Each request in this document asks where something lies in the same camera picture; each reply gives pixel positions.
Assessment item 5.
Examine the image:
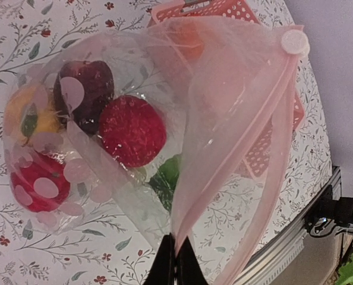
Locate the floral patterned table mat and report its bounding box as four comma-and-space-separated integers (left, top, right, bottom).
0, 1, 332, 284

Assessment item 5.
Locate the clear zip top bag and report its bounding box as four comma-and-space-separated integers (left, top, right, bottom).
2, 16, 307, 284

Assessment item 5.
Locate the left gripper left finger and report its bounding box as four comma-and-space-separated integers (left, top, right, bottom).
145, 234, 176, 285

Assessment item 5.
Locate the white radish toy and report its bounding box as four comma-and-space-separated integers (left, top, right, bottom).
125, 154, 183, 211

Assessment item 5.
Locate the aluminium front rail frame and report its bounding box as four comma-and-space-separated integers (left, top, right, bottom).
234, 166, 341, 285

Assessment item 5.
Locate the red apple toy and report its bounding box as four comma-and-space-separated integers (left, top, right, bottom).
99, 95, 167, 168

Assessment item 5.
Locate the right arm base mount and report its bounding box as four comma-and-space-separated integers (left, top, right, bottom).
304, 185, 353, 238

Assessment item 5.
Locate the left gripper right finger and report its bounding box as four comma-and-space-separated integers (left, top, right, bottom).
176, 237, 208, 285

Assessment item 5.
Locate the orange tangerine toy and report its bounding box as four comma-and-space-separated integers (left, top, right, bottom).
171, 23, 204, 61

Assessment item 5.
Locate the pink perforated plastic basket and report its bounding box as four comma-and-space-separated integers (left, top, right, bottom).
149, 1, 310, 178

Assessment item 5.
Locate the yellow lemon toy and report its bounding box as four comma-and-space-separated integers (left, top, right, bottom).
3, 84, 62, 146

